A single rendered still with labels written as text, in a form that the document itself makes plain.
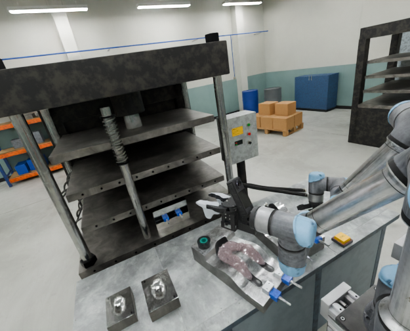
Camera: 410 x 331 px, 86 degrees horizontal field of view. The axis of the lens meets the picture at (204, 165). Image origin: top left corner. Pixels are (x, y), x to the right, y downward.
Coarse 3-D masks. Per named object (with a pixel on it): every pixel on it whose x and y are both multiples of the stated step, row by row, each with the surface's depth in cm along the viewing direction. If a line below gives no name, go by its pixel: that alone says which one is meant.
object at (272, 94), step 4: (268, 88) 779; (272, 88) 763; (276, 88) 747; (280, 88) 736; (264, 92) 755; (268, 92) 739; (272, 92) 733; (276, 92) 733; (280, 92) 740; (264, 96) 762; (268, 96) 745; (272, 96) 738; (276, 96) 738; (280, 96) 745; (264, 100) 770; (268, 100) 751; (272, 100) 745; (276, 100) 744; (280, 100) 751
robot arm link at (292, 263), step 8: (280, 248) 62; (304, 248) 59; (280, 256) 63; (288, 256) 60; (296, 256) 59; (304, 256) 61; (280, 264) 64; (288, 264) 61; (296, 264) 61; (304, 264) 62; (288, 272) 63; (296, 272) 62
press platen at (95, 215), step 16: (160, 176) 201; (176, 176) 195; (192, 176) 190; (208, 176) 186; (112, 192) 186; (128, 192) 181; (144, 192) 177; (160, 192) 173; (176, 192) 169; (96, 208) 166; (112, 208) 162; (128, 208) 159; (144, 208) 161; (96, 224) 149
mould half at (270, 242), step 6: (264, 204) 167; (276, 204) 153; (282, 204) 152; (282, 210) 148; (288, 210) 148; (258, 234) 142; (264, 234) 135; (264, 240) 137; (270, 240) 131; (276, 240) 130; (324, 240) 127; (270, 246) 133; (276, 246) 127; (312, 246) 124; (318, 246) 126; (276, 252) 129; (312, 252) 125; (306, 258) 125
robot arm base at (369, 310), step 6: (372, 300) 71; (366, 306) 73; (372, 306) 69; (366, 312) 72; (372, 312) 69; (366, 318) 71; (372, 318) 68; (366, 324) 70; (372, 324) 68; (372, 330) 67
